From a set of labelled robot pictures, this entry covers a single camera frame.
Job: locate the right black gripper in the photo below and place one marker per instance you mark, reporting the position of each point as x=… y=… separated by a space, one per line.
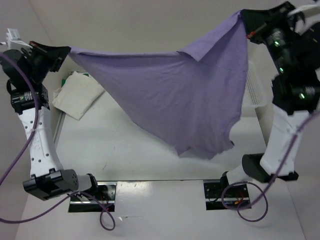
x=255 y=21

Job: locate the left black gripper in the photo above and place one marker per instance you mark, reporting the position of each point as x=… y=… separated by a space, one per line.
x=55 y=53

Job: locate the white t shirt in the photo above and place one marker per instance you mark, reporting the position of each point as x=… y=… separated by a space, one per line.
x=77 y=95

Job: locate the lavender t shirt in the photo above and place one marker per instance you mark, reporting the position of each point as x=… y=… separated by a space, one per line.
x=189 y=98

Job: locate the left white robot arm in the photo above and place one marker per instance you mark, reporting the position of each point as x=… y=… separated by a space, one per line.
x=48 y=178

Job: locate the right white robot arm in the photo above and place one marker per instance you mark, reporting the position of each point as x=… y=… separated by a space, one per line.
x=296 y=88

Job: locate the white plastic basket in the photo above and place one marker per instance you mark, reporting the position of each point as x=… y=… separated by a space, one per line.
x=254 y=94

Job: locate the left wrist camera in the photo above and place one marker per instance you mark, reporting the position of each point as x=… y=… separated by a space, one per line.
x=12 y=38

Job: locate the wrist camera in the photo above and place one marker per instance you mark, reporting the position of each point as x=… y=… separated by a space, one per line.
x=311 y=11
x=12 y=38

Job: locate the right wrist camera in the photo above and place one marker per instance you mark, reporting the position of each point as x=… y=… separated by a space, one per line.
x=311 y=11

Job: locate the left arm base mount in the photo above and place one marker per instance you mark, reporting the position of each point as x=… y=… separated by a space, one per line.
x=106 y=195

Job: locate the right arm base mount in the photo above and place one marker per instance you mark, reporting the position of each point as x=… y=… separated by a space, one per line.
x=233 y=197

